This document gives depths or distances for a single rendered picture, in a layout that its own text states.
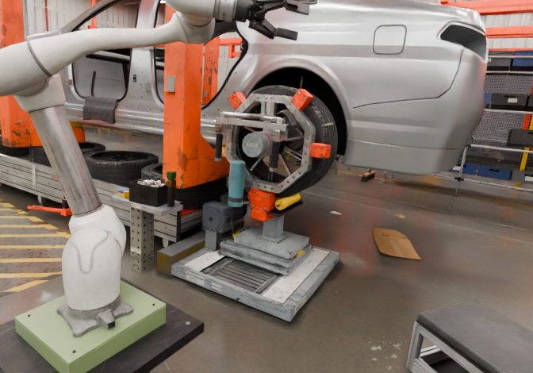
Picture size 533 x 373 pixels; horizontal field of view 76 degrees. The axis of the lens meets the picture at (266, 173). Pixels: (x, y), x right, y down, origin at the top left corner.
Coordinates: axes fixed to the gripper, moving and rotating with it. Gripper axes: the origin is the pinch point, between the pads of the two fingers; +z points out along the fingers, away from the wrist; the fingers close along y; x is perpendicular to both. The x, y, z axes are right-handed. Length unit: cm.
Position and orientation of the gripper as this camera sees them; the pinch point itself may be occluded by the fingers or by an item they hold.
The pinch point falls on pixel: (299, 23)
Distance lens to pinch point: 116.5
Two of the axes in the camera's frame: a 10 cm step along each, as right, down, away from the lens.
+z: 9.7, 1.8, 1.4
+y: 1.7, -1.7, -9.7
